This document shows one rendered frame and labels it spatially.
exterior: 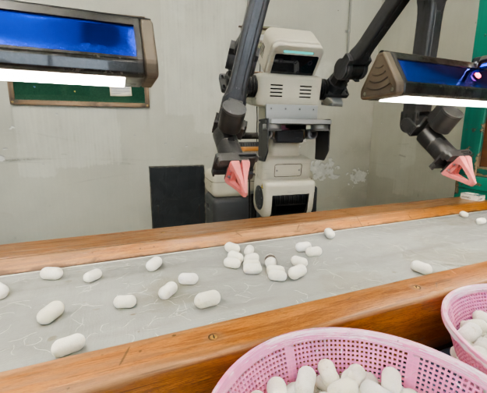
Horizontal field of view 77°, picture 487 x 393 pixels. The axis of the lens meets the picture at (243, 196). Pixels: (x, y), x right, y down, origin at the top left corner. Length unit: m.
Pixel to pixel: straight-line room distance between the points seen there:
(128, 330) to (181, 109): 2.27
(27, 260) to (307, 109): 1.03
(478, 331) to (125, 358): 0.41
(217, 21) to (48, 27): 2.42
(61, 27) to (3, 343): 0.36
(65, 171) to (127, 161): 0.45
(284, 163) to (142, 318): 0.95
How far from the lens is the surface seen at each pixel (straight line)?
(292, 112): 1.26
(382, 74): 0.57
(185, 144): 2.59
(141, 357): 0.35
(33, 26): 0.40
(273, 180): 1.26
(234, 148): 0.72
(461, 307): 0.54
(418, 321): 0.51
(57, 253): 0.68
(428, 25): 1.09
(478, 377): 0.38
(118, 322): 0.46
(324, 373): 0.37
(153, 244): 0.67
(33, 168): 2.72
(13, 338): 0.49
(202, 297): 0.45
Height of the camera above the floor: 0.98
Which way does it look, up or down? 11 degrees down
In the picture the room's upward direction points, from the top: straight up
